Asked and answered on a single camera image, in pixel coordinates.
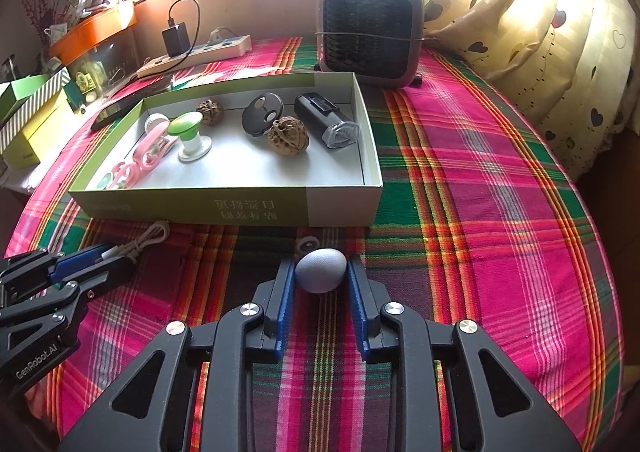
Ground black bike light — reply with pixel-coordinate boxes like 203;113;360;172
294;92;362;153

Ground dried red branches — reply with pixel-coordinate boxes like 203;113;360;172
17;0;51;32

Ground grey portable heater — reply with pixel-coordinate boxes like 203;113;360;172
315;0;426;87

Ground orange box with clutter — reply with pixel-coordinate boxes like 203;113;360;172
47;0;137;60

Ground clear storage container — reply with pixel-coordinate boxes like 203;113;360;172
65;39;138;105

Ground brown walnut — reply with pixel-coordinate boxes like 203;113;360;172
195;100;224;123
266;117;311;159

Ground striped cardboard box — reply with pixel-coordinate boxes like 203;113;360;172
0;68;72;145

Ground white power strip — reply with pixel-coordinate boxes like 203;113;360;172
136;34;252;79

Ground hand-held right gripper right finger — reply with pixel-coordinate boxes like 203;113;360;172
346;259;583;452

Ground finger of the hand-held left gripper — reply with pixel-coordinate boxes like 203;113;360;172
0;244;113;283
0;259;137;337

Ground green cardboard box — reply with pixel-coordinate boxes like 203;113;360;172
67;72;385;227

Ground yellow cardboard box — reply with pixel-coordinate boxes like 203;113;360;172
0;90;76;167

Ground pink folding clip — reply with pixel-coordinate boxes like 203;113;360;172
141;124;176;170

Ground black round button device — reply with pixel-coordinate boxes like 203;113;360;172
241;93;286;137

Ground teal box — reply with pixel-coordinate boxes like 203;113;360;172
62;76;82;108

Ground black charger adapter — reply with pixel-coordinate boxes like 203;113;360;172
162;23;190;57

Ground cream heart-print curtain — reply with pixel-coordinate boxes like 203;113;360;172
425;0;636;177

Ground white plastic sheet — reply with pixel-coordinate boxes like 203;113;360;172
0;152;51;195

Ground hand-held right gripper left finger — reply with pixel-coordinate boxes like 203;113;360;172
57;259;297;452

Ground grey egg-shaped object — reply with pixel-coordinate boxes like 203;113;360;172
294;248;347;293

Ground black smartphone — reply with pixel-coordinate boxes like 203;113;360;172
90;94;146;133

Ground black charging cable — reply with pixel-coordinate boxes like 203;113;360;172
167;0;202;65

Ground grey USB cable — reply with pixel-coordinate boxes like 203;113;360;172
102;221;171;263

